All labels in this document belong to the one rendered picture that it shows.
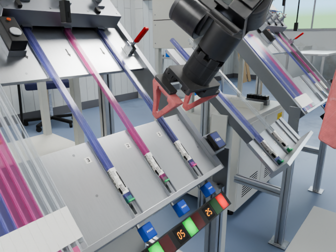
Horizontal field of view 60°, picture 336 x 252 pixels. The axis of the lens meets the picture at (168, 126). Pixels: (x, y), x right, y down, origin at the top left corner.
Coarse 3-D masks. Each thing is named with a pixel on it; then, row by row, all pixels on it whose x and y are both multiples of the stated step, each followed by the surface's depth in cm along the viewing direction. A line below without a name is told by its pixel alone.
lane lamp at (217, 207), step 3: (213, 198) 75; (210, 201) 73; (213, 201) 74; (216, 201) 75; (210, 204) 73; (213, 204) 73; (216, 204) 74; (219, 204) 74; (213, 207) 73; (216, 207) 73; (219, 207) 74; (216, 210) 73; (219, 210) 73; (216, 213) 72
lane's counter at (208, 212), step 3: (207, 204) 72; (204, 207) 71; (207, 207) 72; (210, 207) 72; (204, 210) 71; (207, 210) 71; (210, 210) 72; (204, 213) 70; (207, 213) 71; (210, 213) 71; (213, 213) 72; (207, 216) 70; (210, 216) 70; (213, 216) 71
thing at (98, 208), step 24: (168, 120) 81; (120, 144) 67; (168, 144) 76; (192, 144) 81; (48, 168) 54; (72, 168) 57; (96, 168) 60; (120, 168) 63; (144, 168) 67; (168, 168) 71; (72, 192) 54; (96, 192) 57; (144, 192) 63; (168, 192) 65; (72, 216) 52; (96, 216) 54; (120, 216) 57; (96, 240) 51
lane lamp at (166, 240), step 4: (164, 236) 60; (168, 236) 61; (160, 240) 59; (164, 240) 60; (168, 240) 60; (160, 244) 59; (164, 244) 59; (168, 244) 60; (172, 244) 60; (164, 248) 59; (168, 248) 59; (172, 248) 60
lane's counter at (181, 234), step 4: (176, 228) 63; (180, 228) 64; (176, 232) 63; (180, 232) 63; (184, 232) 64; (176, 236) 62; (180, 236) 63; (184, 236) 63; (188, 236) 64; (180, 240) 62; (184, 240) 63
